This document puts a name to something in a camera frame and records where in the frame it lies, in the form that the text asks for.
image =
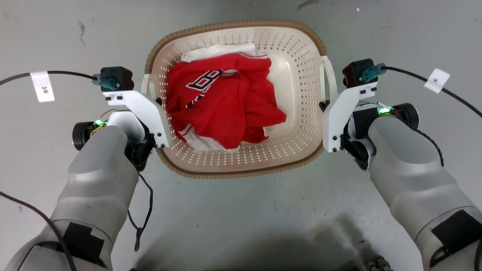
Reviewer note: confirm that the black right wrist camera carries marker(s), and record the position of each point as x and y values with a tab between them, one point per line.
353	71

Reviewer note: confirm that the beige laundry basket brown rim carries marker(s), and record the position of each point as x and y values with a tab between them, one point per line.
297	94

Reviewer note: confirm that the dark robot base part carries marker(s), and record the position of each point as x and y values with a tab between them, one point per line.
378	263

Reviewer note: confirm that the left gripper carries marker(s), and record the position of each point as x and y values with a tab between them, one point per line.
140	148

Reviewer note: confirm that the white garment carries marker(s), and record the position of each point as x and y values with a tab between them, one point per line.
218	51

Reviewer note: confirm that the white camera bracket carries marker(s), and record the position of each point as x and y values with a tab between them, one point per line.
147	111
339	113

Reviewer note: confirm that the red sports jersey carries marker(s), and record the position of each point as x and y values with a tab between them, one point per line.
233	101

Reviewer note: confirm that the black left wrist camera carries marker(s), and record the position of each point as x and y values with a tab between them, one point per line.
119	75

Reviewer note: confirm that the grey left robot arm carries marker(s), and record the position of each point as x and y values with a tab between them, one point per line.
94	180

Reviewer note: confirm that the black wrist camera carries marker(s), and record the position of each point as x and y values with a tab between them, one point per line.
119	75
353	71

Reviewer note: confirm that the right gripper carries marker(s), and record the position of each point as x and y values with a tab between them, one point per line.
360	124

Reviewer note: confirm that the white right camera bracket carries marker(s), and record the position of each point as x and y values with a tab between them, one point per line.
339	113

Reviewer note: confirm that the white left camera bracket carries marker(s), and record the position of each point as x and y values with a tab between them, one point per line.
147	111

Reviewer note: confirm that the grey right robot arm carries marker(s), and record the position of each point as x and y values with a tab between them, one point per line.
410	177

